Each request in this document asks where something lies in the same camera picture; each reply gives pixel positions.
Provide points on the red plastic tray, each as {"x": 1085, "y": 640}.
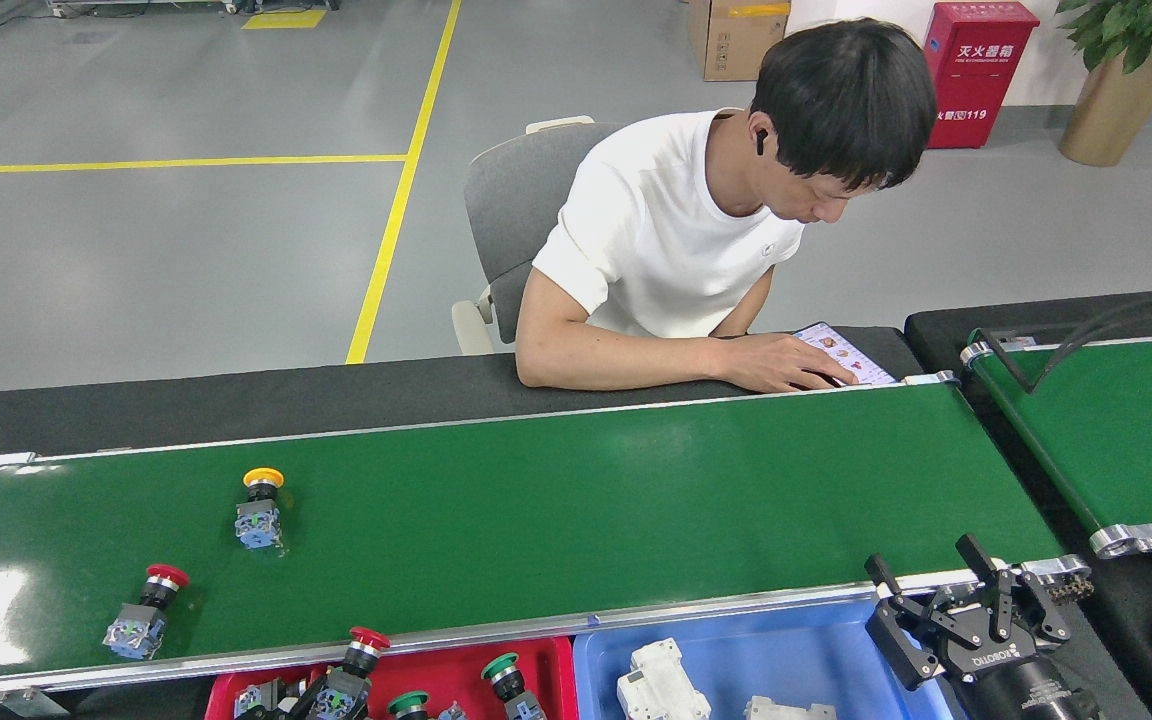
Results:
{"x": 436, "y": 665}

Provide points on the red fire extinguisher box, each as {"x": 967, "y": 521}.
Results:
{"x": 981, "y": 90}

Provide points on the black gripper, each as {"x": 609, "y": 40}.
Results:
{"x": 1016, "y": 685}

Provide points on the long green conveyor belt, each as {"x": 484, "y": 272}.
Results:
{"x": 536, "y": 520}

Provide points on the black belt guide bar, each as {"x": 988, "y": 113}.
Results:
{"x": 1006, "y": 362}

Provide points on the white frame stand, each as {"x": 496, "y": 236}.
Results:
{"x": 136, "y": 6}

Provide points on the blue plastic tray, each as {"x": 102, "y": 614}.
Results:
{"x": 786, "y": 650}

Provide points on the person's right hand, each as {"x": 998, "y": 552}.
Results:
{"x": 786, "y": 362}

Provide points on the person's right forearm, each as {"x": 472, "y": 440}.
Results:
{"x": 636, "y": 365}

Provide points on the black earbud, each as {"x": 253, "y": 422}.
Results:
{"x": 761, "y": 142}

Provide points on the person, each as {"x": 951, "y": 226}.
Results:
{"x": 656, "y": 230}

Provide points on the potted green plant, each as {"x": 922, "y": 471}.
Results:
{"x": 1106, "y": 120}

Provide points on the grey office chair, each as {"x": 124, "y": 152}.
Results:
{"x": 516, "y": 210}

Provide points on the red mushroom push button switch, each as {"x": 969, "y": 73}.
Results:
{"x": 256, "y": 698}
{"x": 369, "y": 637}
{"x": 134, "y": 633}

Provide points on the yellow mushroom push button switch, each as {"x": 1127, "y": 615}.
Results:
{"x": 258, "y": 526}

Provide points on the narrow green conveyor belt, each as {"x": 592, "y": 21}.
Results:
{"x": 1116, "y": 440}

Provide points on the smartphone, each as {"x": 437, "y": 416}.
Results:
{"x": 866, "y": 362}

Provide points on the cardboard box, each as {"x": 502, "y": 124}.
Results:
{"x": 736, "y": 45}

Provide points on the white circuit breaker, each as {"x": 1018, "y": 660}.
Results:
{"x": 786, "y": 711}
{"x": 661, "y": 680}

